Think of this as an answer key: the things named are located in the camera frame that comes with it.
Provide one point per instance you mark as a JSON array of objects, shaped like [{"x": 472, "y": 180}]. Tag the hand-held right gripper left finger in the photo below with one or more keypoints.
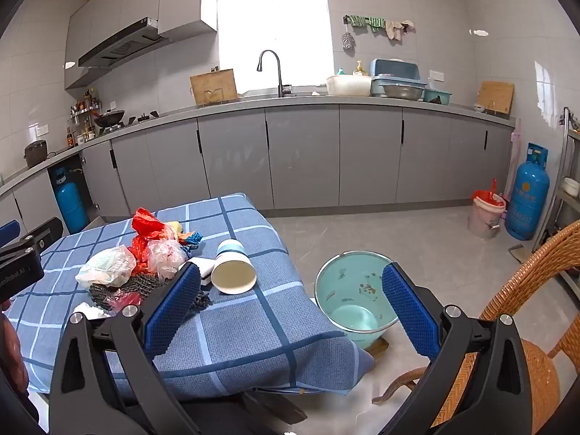
[{"x": 174, "y": 312}]

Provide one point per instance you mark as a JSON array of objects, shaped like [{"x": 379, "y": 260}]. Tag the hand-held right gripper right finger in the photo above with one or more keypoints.
[{"x": 410, "y": 312}]

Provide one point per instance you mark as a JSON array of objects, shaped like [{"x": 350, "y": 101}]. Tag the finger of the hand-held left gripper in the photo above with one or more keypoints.
[
  {"x": 43, "y": 233},
  {"x": 9, "y": 232}
]

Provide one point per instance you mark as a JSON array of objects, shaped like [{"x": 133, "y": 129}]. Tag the black mesh net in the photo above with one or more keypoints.
[{"x": 136, "y": 285}]

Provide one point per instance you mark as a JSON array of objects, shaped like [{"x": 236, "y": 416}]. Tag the pink transparent plastic bag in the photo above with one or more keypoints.
[{"x": 124, "y": 301}]

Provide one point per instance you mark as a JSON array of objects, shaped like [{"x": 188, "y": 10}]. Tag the small white box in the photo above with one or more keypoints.
[{"x": 204, "y": 266}]

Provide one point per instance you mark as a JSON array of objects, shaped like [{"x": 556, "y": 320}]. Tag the clear plastic bag red print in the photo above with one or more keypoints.
[{"x": 165, "y": 256}]

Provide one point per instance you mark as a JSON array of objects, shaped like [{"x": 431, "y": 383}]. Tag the teal plastic bin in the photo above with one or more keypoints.
[{"x": 353, "y": 321}]

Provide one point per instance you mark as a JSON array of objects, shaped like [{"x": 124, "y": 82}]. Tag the white paper cup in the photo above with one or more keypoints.
[{"x": 233, "y": 276}]

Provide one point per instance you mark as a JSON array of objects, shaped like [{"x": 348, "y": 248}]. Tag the white plastic bag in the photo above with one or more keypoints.
[{"x": 108, "y": 265}]

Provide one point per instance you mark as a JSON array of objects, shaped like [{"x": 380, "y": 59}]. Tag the yellow wrapper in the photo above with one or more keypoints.
[{"x": 176, "y": 227}]

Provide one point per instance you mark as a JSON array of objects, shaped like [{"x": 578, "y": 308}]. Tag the person's left hand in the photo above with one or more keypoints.
[{"x": 11, "y": 353}]

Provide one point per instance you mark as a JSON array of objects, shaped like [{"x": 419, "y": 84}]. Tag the blue gas cylinder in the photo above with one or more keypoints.
[
  {"x": 528, "y": 199},
  {"x": 70, "y": 204}
]

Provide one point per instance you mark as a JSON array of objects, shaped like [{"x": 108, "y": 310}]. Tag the blue checked tablecloth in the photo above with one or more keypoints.
[{"x": 253, "y": 326}]

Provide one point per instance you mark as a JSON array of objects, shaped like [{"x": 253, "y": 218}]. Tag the spice rack with bottles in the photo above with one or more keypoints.
[{"x": 84, "y": 122}]

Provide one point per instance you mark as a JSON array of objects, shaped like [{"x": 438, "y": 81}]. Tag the white bucket red rim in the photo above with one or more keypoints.
[{"x": 485, "y": 217}]

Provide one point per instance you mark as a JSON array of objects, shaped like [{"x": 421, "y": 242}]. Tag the black wok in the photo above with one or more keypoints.
[{"x": 108, "y": 118}]

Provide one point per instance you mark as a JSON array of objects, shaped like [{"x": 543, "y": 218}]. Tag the wicker chair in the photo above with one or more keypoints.
[{"x": 539, "y": 371}]

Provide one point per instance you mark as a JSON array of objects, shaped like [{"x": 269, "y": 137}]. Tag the gas stove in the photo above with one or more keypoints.
[{"x": 147, "y": 118}]

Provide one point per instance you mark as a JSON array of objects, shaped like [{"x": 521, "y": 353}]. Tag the metal shelf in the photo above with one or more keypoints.
[{"x": 566, "y": 199}]

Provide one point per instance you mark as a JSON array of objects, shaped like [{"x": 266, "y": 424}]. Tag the grey kitchen counter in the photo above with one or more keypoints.
[{"x": 299, "y": 154}]

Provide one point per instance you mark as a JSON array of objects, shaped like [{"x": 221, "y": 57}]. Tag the black range hood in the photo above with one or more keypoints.
[{"x": 122, "y": 45}]

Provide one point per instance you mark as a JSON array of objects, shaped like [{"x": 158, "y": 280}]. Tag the white bowl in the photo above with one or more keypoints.
[{"x": 572, "y": 185}]

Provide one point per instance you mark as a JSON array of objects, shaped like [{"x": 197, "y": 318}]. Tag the teal plastic basket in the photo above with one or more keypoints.
[{"x": 437, "y": 96}]

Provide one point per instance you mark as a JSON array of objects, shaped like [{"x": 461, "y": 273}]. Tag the metal basin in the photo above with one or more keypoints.
[{"x": 401, "y": 91}]

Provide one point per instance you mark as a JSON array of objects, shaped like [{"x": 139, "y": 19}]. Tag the wooden cutting board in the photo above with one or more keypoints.
[
  {"x": 496, "y": 95},
  {"x": 213, "y": 86}
]

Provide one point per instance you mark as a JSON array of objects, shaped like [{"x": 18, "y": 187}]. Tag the white plastic basin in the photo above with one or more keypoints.
[{"x": 349, "y": 85}]

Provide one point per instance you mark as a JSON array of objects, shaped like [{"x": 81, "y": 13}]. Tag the blue dish rack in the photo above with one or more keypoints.
[{"x": 385, "y": 68}]

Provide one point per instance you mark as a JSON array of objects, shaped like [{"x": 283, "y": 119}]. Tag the yellow soap bottle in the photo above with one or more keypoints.
[{"x": 360, "y": 70}]

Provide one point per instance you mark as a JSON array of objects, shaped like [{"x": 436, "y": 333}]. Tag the dark kitchen faucet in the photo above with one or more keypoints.
[{"x": 280, "y": 77}]

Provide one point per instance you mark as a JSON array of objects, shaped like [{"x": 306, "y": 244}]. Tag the grey hanging duster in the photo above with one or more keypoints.
[{"x": 348, "y": 41}]

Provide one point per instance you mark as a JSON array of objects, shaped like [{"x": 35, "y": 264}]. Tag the beige hanging gloves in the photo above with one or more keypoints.
[{"x": 394, "y": 29}]

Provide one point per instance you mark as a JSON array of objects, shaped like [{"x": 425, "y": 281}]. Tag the green hanging cloth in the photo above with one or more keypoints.
[{"x": 362, "y": 20}]

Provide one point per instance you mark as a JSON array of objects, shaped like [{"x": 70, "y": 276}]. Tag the window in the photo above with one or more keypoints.
[{"x": 272, "y": 22}]

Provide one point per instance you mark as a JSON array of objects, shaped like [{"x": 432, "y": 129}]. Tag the grey wall cabinets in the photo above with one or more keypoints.
[{"x": 136, "y": 4}]

